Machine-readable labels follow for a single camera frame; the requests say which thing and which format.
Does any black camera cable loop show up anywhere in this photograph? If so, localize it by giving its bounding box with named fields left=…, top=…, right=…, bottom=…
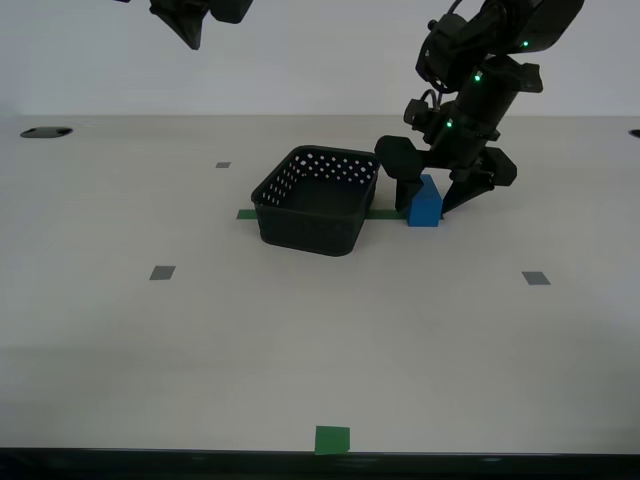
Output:
left=418, top=88, right=446, bottom=112

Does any blue rectangular block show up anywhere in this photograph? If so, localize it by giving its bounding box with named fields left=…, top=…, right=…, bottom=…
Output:
left=407, top=174, right=444, bottom=228

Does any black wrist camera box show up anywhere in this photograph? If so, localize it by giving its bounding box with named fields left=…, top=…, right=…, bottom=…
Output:
left=403, top=98, right=441, bottom=136

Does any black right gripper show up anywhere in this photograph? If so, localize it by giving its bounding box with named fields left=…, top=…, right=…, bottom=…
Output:
left=374, top=102, right=518, bottom=214

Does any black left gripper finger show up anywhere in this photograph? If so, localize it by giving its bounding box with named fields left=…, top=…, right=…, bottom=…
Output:
left=149, top=0, right=196, bottom=50
left=187, top=0, right=255, bottom=50

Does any green tape square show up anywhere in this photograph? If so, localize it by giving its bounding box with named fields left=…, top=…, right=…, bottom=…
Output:
left=314, top=425, right=351, bottom=456

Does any black perforated plastic basket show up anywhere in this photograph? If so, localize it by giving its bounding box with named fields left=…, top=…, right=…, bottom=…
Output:
left=250, top=145, right=382, bottom=258

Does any long green tape strip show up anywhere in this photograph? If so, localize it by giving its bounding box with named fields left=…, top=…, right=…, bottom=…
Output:
left=235, top=209, right=410, bottom=222

